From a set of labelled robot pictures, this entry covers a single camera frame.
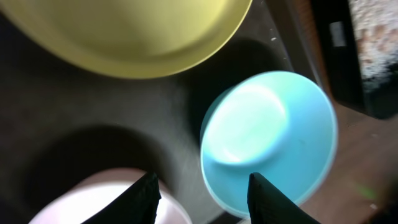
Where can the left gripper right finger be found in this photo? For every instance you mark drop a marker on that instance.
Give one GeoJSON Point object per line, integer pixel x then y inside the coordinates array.
{"type": "Point", "coordinates": [268, 205]}

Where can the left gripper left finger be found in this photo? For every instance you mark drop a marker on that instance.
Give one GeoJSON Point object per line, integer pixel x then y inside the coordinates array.
{"type": "Point", "coordinates": [136, 205]}

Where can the white pink bowl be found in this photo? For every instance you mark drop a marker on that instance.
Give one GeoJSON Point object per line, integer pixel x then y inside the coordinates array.
{"type": "Point", "coordinates": [97, 191]}

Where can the light blue bowl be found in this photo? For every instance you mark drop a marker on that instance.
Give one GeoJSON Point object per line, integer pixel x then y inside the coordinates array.
{"type": "Point", "coordinates": [279, 124]}

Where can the yellow round plate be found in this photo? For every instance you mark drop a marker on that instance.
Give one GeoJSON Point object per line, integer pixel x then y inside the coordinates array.
{"type": "Point", "coordinates": [133, 39]}

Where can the dark brown serving tray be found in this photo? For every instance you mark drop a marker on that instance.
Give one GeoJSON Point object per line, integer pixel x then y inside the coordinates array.
{"type": "Point", "coordinates": [61, 124]}

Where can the black rectangular tray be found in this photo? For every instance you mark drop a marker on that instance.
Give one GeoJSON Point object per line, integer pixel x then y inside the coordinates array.
{"type": "Point", "coordinates": [341, 54]}

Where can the rice food scraps pile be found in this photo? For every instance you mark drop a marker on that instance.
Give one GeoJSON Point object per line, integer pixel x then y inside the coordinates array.
{"type": "Point", "coordinates": [375, 31]}

